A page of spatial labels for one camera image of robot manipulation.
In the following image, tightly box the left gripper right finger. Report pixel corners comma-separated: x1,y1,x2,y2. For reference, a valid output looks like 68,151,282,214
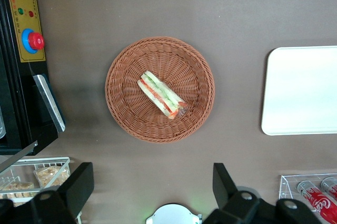
202,162,324,224

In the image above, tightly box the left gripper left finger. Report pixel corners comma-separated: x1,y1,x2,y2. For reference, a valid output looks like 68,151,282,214
0,162,95,224

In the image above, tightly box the plastic sandwich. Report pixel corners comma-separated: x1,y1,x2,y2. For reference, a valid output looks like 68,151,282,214
136,70,189,119

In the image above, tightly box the cream plastic tray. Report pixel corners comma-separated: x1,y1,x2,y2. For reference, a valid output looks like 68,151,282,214
261,46,337,137

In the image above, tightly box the brown round wicker basket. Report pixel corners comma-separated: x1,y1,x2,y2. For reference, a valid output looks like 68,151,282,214
104,36,216,145

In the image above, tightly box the clear bag of snacks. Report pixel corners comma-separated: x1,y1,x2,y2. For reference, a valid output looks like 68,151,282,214
0,181,35,192
33,165,71,188
0,192,40,208

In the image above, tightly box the clear acrylic bottle rack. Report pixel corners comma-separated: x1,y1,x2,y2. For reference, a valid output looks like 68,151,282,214
278,173,337,224

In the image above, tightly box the red cola bottle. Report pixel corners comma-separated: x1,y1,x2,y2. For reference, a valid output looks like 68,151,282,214
320,176,337,201
296,180,337,221

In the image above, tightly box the black sealing machine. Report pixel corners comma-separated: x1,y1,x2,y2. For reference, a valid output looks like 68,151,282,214
0,0,66,174

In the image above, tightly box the white wire basket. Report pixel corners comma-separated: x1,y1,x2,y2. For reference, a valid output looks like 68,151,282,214
0,157,83,224

